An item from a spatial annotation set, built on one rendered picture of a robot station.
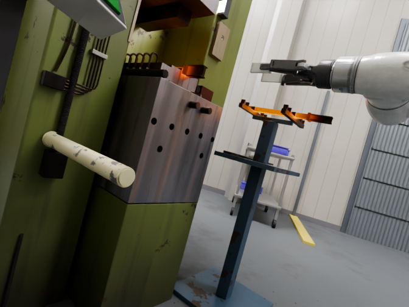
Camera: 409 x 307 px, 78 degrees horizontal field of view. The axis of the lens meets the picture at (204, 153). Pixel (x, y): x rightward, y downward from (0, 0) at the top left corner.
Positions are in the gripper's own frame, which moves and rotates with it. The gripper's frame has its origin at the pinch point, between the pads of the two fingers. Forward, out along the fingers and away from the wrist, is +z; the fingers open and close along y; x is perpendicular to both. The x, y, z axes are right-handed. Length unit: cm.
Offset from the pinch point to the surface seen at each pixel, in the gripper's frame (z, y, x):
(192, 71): 31.3, -0.6, -0.4
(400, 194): -38, 402, -21
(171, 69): 34.9, -7.4, -2.3
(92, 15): 19.0, -45.5, -5.7
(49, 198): 49, -33, -58
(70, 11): 20, -50, -7
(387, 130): -2, 385, 66
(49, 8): 53, -44, 1
